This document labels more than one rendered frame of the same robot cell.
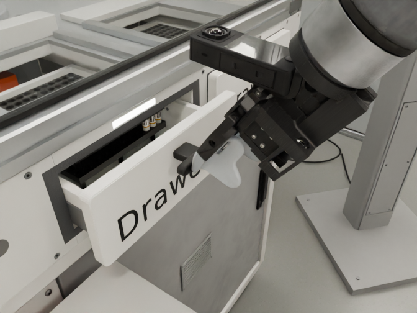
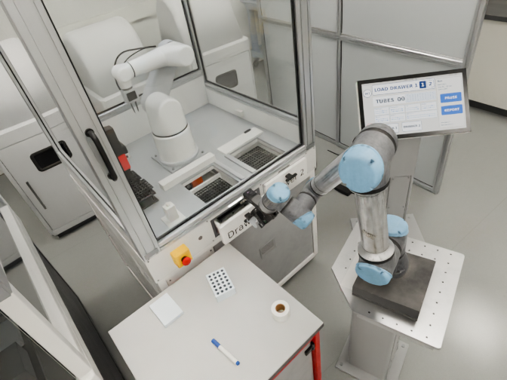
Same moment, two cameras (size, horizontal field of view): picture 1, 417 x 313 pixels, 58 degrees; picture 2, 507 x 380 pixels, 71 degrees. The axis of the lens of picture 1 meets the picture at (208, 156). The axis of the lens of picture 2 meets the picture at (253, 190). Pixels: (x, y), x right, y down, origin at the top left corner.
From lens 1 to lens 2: 115 cm
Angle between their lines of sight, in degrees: 17
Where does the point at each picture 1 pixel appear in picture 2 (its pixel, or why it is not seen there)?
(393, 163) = (393, 206)
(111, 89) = (227, 198)
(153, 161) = (238, 218)
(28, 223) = (207, 232)
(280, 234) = (334, 240)
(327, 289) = not seen: hidden behind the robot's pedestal
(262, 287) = (315, 266)
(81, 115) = (219, 206)
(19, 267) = (204, 243)
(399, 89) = not seen: hidden behind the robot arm
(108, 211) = (225, 231)
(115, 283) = (228, 249)
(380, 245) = not seen: hidden behind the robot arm
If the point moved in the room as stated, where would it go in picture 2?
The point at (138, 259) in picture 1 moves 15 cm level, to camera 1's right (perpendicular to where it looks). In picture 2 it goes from (239, 244) to (268, 247)
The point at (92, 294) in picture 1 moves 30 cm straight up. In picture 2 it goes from (222, 252) to (207, 205)
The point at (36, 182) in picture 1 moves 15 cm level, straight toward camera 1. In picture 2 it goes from (208, 222) to (215, 247)
